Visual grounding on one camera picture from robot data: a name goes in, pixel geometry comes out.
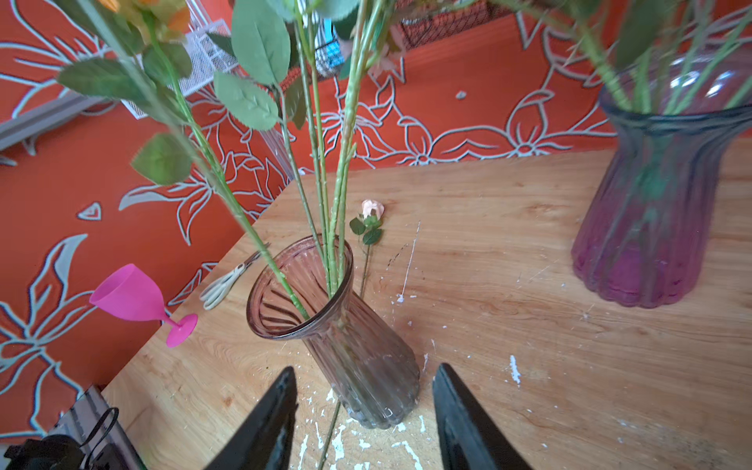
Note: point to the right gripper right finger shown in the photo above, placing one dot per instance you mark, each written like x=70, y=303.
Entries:
x=469, y=439

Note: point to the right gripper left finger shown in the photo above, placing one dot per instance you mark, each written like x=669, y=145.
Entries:
x=265, y=439

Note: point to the brown ribbed glass vase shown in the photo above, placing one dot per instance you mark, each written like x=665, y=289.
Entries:
x=371, y=369

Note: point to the pale peach rose stem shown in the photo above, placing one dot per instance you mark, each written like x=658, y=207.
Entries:
x=371, y=221

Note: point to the purple ribbed glass vase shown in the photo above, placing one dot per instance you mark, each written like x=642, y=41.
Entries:
x=643, y=240

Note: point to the orange rose stem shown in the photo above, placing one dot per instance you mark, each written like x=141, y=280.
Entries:
x=129, y=28

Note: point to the pink rose bunch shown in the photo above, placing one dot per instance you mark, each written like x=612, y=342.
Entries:
x=370, y=25

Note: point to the pink plastic cup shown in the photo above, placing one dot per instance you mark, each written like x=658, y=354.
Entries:
x=131, y=295

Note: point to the light blue box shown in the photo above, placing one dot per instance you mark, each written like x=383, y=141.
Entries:
x=329, y=58

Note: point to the beige handled scissors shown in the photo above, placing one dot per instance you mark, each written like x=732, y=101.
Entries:
x=218, y=290

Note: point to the black wire wall basket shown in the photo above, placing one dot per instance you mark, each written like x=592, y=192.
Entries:
x=425, y=22

